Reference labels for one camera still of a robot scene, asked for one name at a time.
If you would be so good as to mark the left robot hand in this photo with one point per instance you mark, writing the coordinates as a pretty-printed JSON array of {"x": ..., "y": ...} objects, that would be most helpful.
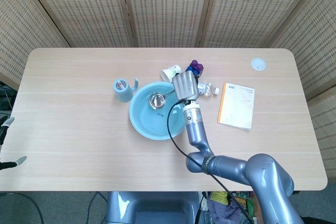
[{"x": 6, "y": 124}]

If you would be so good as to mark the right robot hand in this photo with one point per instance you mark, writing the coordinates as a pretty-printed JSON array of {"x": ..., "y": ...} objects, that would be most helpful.
[{"x": 186, "y": 86}]

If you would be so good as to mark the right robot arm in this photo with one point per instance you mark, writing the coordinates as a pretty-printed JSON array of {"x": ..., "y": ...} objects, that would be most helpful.
[{"x": 262, "y": 174}]

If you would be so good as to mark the clear plastic water bottle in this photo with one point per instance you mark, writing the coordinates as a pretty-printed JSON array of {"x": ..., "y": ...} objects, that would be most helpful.
[{"x": 208, "y": 89}]

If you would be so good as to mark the light blue plastic bowl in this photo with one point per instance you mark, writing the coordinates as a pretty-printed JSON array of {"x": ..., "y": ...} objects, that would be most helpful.
[{"x": 147, "y": 124}]

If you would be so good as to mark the blue building block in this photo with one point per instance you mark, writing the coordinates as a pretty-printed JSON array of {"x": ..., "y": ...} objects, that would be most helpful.
[{"x": 197, "y": 72}]

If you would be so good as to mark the white paper cup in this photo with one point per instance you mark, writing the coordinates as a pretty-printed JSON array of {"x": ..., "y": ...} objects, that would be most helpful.
[{"x": 169, "y": 73}]

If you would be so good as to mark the purple building block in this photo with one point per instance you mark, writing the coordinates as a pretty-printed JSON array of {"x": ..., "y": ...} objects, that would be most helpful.
[{"x": 197, "y": 64}]

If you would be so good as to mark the white booklet orange spine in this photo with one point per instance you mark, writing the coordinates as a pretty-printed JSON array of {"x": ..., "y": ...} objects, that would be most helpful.
[{"x": 237, "y": 106}]

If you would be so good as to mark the light blue upturned mug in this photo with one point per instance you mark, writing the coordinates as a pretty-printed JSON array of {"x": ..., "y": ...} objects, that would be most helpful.
[{"x": 123, "y": 91}]

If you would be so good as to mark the woven folding screen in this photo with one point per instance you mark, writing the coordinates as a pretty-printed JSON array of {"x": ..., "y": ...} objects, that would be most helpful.
[{"x": 168, "y": 9}]

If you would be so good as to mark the colourful clutter pile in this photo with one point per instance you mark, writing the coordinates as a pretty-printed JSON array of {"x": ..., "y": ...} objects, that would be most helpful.
[{"x": 220, "y": 205}]

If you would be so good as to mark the blue-grey robot torso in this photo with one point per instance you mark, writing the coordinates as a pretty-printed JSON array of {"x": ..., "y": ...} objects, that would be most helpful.
[{"x": 155, "y": 208}]

